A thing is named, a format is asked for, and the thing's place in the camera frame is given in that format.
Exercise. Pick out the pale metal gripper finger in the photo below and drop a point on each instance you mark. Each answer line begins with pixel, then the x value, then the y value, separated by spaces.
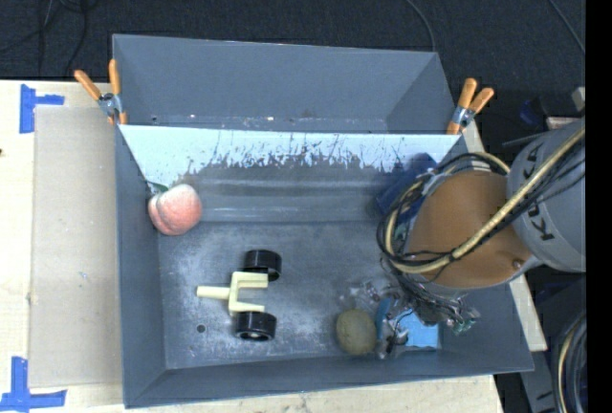
pixel 368 287
pixel 363 299

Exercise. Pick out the blue sponge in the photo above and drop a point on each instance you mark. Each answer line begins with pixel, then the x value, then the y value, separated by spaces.
pixel 423 334

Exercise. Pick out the olive green ball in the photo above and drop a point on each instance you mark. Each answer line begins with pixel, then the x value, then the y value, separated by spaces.
pixel 356 332

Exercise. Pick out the grey metal bin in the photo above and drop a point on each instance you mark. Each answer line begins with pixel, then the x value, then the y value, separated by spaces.
pixel 306 258

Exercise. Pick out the cream axle with black wheels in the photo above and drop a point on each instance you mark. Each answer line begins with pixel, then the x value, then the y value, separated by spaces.
pixel 245 291

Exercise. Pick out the pink toy peach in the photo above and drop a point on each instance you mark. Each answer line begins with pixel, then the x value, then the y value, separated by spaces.
pixel 176 209

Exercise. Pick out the pale cardboard board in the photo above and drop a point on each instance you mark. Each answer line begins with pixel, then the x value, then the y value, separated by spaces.
pixel 72 234

